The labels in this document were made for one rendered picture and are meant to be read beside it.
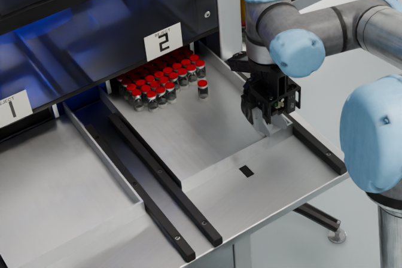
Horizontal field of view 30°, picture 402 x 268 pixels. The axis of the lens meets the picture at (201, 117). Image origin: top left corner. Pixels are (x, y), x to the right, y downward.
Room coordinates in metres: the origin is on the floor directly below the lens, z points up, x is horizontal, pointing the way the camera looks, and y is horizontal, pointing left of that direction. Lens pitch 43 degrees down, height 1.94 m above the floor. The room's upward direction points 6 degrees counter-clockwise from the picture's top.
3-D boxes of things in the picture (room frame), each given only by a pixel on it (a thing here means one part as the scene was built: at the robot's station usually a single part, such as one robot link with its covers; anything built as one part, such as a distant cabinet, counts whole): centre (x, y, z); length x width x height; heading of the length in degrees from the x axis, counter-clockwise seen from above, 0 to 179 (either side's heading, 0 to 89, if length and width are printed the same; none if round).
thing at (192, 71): (1.22, 0.06, 0.90); 0.18 x 0.02 x 0.05; 119
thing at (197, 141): (1.15, 0.02, 0.90); 0.34 x 0.26 x 0.04; 29
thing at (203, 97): (1.20, -0.01, 0.90); 0.02 x 0.02 x 0.04
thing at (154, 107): (1.18, 0.10, 0.90); 0.02 x 0.02 x 0.05
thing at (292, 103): (1.03, -0.13, 1.06); 0.09 x 0.08 x 0.12; 29
